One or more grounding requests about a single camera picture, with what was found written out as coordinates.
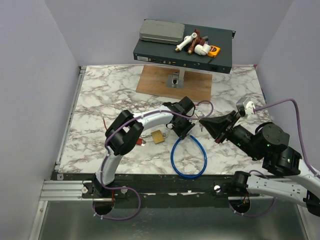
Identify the brass padlock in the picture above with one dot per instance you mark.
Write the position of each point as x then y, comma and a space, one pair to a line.
158, 136

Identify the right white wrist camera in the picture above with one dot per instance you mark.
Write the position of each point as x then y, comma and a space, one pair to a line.
245, 106

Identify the metal bracket with lock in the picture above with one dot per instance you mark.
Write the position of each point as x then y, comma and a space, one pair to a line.
175, 81

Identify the dark grey pipe piece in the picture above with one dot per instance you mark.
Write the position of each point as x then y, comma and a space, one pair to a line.
206, 38

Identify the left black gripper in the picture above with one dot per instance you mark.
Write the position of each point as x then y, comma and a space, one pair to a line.
182, 133

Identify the wooden base board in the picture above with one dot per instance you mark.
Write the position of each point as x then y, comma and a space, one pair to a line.
153, 80

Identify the white pvc elbow fitting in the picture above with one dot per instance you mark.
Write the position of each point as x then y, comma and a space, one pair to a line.
202, 50

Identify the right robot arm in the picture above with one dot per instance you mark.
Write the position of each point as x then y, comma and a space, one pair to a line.
270, 144

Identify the black mounting base plate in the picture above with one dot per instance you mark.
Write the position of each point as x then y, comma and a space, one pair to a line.
127, 190

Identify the red cable padlock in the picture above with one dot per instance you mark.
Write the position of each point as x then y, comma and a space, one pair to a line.
139, 142

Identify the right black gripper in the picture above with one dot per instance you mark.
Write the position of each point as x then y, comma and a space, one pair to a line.
216, 125

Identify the blue cable lock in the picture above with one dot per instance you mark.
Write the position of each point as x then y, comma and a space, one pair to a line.
205, 160

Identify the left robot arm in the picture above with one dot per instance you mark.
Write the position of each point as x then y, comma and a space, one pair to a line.
123, 134

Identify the brown pipe fitting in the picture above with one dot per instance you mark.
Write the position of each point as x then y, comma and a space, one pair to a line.
196, 41

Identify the yellow tape measure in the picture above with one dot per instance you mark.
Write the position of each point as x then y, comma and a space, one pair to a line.
214, 51

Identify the white pvc pipe fitting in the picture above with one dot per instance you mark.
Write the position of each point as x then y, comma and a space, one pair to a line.
187, 40

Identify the grey plastic tool case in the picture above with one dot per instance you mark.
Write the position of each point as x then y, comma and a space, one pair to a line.
164, 32

